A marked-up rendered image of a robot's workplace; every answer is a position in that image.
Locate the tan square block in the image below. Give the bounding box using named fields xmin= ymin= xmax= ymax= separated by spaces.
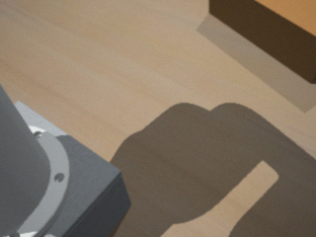
xmin=208 ymin=0 xmax=316 ymax=84

